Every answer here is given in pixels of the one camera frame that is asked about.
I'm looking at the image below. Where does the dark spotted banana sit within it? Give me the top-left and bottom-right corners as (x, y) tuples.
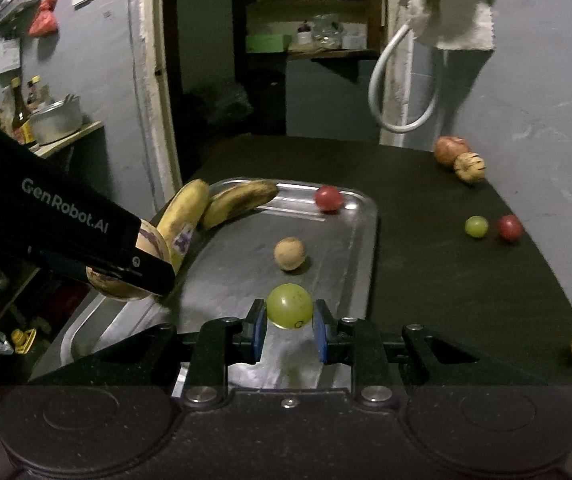
(200, 180), (278, 231)

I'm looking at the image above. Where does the white hose loop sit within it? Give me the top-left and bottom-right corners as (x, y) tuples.
(367, 22), (442, 135)

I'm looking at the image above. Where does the green box on shelf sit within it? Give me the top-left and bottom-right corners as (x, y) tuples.
(246, 34), (292, 53)

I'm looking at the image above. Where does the red cherry tomato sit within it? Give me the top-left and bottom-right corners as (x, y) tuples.
(498, 214), (524, 244)
(314, 185), (344, 212)

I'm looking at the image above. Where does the yellow banana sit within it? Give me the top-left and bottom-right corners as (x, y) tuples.
(157, 179), (209, 273)

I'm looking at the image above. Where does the white hanging cloth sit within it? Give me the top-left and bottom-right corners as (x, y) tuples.
(398, 0), (495, 52)

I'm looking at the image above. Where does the striped pepino melon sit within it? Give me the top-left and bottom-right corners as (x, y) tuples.
(85, 220), (174, 301)
(453, 152), (486, 183)

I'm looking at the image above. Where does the metal cooking pot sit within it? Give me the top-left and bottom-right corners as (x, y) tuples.
(29, 94), (83, 145)

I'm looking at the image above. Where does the silver metal tray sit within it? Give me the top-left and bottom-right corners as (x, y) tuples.
(32, 181), (378, 377)

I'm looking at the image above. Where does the dark sauce bottle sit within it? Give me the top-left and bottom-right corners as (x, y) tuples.
(10, 77), (36, 148)

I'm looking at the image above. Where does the red plastic bag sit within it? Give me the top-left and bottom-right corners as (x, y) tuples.
(28, 0), (58, 38)

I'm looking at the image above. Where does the green grape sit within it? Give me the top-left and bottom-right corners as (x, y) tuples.
(464, 216), (489, 238)
(265, 283), (313, 330)

